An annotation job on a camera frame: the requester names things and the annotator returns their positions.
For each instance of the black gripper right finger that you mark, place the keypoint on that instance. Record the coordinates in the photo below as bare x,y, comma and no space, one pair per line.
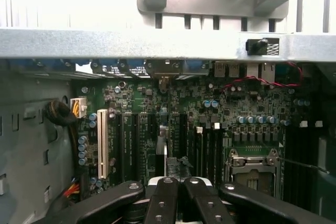
207,205

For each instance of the metal CPU socket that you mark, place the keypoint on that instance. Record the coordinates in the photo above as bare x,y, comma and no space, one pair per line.
252,166

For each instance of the blue expansion slot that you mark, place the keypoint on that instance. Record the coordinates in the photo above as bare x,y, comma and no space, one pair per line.
163,111

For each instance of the white expansion slot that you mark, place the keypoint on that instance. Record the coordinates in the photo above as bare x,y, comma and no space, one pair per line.
103,142

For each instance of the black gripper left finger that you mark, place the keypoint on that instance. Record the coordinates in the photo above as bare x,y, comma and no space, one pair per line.
160,203

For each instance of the thin metal locking lever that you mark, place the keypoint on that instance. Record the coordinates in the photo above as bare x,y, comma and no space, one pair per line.
302,163

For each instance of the black RAM slot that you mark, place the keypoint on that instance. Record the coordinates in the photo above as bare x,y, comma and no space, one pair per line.
311,153
215,153
319,150
222,153
207,153
291,155
300,155

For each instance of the black and grey PC case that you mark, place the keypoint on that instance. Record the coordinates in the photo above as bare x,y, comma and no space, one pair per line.
105,43

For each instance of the black short expansion slot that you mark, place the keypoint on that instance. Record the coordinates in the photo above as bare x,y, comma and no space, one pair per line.
151,127

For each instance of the green motherboard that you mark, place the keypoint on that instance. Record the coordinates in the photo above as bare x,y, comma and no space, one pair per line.
236,103

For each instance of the black long expansion slot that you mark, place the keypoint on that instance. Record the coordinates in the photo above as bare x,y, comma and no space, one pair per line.
183,134
119,145
135,145

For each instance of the RAM stick with white label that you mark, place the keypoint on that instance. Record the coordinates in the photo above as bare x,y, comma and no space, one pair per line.
199,153

